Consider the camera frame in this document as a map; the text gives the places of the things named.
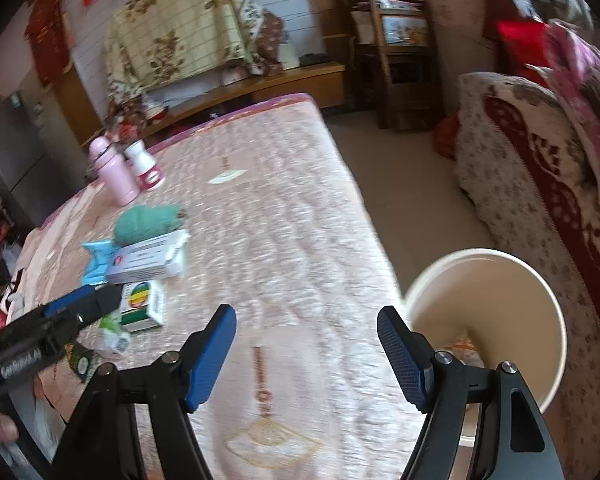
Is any light blue plastic wrapper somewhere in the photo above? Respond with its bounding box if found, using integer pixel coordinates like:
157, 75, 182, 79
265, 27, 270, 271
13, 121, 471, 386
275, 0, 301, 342
81, 240, 119, 286

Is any wooden chair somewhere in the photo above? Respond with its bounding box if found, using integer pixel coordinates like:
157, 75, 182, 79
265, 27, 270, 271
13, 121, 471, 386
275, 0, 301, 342
342, 0, 444, 131

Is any red cushion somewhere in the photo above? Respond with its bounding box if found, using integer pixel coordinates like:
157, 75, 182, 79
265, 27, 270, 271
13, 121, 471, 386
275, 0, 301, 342
495, 21, 548, 88

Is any white green plastic bag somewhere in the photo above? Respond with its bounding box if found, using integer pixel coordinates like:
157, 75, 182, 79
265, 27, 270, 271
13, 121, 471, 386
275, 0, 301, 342
95, 309, 131, 360

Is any white medicine tablets box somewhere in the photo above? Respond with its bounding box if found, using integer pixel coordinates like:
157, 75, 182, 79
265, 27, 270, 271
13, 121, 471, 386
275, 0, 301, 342
105, 230, 190, 284

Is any rainbow logo green box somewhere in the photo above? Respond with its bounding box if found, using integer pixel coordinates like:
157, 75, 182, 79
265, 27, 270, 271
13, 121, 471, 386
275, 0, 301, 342
119, 280, 166, 333

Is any pink floral clothing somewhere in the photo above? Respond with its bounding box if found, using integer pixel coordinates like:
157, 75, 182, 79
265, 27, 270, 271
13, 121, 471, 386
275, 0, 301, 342
526, 19, 600, 212

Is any pink quilted table cover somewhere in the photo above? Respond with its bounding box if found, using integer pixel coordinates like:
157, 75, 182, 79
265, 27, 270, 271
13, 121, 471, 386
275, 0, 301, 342
0, 91, 432, 480

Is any grey refrigerator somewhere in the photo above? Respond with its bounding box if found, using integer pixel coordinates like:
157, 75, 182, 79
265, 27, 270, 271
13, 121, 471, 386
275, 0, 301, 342
0, 88, 87, 230

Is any dark green snack wrapper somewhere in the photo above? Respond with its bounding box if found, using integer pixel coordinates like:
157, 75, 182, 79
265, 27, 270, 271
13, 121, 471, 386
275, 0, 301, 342
65, 341, 99, 384

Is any grey orange snack wrapper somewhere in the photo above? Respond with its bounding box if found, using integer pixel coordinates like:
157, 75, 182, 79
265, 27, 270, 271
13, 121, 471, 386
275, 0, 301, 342
441, 328, 486, 368

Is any cream round trash bin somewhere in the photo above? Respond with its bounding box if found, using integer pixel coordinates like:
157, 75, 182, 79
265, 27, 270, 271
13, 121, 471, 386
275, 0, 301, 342
403, 246, 569, 480

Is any floral cream cloth cover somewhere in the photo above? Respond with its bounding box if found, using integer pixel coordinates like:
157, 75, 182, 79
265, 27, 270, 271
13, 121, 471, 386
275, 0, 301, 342
104, 0, 285, 110

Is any wooden tv cabinet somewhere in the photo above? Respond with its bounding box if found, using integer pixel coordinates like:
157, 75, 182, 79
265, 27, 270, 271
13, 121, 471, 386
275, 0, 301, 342
78, 62, 348, 149

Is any pink thermos bottle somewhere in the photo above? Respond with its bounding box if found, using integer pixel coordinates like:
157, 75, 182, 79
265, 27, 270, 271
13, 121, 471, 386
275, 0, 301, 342
88, 136, 140, 206

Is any left human hand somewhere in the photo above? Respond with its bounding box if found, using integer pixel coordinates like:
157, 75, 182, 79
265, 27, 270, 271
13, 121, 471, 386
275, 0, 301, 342
0, 413, 19, 443

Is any green knitted cloth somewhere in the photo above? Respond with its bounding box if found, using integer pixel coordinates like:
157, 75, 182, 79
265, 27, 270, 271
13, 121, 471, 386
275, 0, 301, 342
112, 205, 188, 246

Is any white pill bottle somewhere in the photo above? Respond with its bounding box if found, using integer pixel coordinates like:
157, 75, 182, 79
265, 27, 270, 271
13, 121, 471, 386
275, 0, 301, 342
124, 140, 164, 191

